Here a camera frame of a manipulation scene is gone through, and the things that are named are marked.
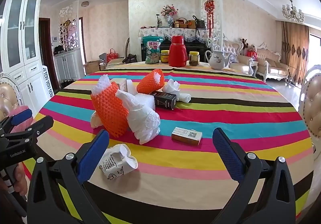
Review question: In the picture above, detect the white ceramic teapot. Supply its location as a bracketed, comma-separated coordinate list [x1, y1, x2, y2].
[205, 45, 232, 71]

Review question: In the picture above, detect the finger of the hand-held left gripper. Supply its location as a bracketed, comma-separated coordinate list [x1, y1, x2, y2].
[2, 115, 54, 140]
[0, 109, 34, 136]

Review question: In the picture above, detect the brown patterned curtain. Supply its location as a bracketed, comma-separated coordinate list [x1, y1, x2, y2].
[281, 21, 310, 86]

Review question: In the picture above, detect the small white lattice panel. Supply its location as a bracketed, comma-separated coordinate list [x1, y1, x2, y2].
[41, 65, 55, 99]

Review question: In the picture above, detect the black piano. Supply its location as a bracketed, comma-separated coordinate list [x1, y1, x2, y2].
[140, 36, 213, 62]

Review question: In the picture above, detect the white plastic wrap bundle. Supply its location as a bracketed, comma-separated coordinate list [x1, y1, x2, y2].
[115, 89, 161, 145]

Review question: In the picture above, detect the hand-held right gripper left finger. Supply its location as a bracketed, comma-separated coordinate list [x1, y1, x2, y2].
[26, 129, 111, 224]

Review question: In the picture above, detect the red knot wall ornament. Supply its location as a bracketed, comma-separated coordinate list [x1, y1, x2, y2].
[204, 0, 215, 39]

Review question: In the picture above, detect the white lattice screen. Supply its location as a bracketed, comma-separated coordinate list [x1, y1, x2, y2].
[199, 0, 223, 46]
[59, 1, 80, 50]

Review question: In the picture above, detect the beige carton box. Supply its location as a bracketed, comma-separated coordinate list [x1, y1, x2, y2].
[110, 78, 127, 93]

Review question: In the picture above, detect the chandelier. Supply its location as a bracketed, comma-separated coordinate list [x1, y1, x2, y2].
[281, 0, 305, 23]

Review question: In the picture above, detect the black carton box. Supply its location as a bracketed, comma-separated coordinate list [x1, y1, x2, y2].
[150, 91, 177, 111]

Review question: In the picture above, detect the low white cabinet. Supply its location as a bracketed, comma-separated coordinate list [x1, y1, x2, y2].
[54, 48, 84, 84]

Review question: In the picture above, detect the green snack bag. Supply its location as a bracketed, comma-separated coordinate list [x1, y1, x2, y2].
[141, 36, 165, 64]

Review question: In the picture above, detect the crumpled white tissue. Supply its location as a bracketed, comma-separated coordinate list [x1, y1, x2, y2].
[162, 78, 181, 100]

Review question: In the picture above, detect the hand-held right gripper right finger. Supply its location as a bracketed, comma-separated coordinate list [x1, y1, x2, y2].
[212, 127, 296, 224]

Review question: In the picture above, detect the dark handbag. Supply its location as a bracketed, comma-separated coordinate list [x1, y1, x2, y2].
[193, 15, 207, 30]

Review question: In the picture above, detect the tall white cabinet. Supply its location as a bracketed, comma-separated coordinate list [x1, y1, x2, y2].
[0, 0, 52, 114]

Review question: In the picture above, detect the small brown white box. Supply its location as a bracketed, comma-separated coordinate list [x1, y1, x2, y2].
[171, 127, 202, 146]

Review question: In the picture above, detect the large orange foam net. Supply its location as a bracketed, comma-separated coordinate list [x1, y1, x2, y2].
[90, 81, 131, 138]

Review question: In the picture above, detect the red thermos jug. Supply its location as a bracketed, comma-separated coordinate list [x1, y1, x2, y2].
[168, 35, 188, 67]

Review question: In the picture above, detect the floral fringed cloth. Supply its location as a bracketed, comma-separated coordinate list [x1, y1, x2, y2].
[139, 27, 213, 42]

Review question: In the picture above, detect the striped colourful tablecloth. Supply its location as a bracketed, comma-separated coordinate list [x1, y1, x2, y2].
[22, 61, 316, 224]

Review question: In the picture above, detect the cream carved sofa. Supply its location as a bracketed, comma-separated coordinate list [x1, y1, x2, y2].
[252, 42, 289, 82]
[222, 34, 259, 76]

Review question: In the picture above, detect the vase with pink flowers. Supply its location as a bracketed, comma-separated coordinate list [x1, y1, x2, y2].
[160, 4, 179, 27]

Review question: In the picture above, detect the dark wooden door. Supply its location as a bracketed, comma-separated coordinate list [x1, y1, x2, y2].
[39, 17, 61, 89]

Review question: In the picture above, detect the cardboard box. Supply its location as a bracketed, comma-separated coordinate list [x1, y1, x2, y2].
[84, 60, 107, 75]

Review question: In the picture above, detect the crumpled printed paper cup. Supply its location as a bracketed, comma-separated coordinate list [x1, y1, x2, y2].
[99, 144, 139, 181]

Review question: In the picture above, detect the beige padded chair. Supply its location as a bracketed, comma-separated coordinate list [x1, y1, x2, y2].
[0, 72, 25, 124]
[298, 65, 321, 144]

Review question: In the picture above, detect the person's left hand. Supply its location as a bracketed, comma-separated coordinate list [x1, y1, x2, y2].
[12, 163, 28, 197]

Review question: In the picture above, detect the glass jar yellow lid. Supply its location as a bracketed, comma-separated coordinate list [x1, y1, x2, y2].
[189, 51, 200, 67]

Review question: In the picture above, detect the black bag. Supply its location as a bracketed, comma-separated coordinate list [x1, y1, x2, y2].
[122, 53, 138, 64]

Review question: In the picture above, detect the red gift bag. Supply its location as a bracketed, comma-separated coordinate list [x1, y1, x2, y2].
[107, 48, 118, 63]

